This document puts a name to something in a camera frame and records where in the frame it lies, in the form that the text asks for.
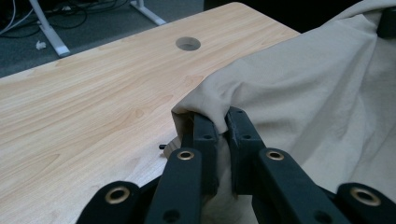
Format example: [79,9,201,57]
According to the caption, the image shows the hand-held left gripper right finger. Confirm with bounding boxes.
[224,106,269,199]

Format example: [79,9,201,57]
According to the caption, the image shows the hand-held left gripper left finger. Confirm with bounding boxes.
[181,112,219,197]

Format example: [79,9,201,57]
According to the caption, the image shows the beige shorts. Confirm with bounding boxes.
[163,0,396,224]

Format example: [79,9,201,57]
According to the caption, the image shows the black floor cable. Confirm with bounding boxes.
[40,0,132,31]

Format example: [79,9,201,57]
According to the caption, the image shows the white metal stand frame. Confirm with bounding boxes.
[29,0,167,59]

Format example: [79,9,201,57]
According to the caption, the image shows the white floor cable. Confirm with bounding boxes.
[0,0,35,35]

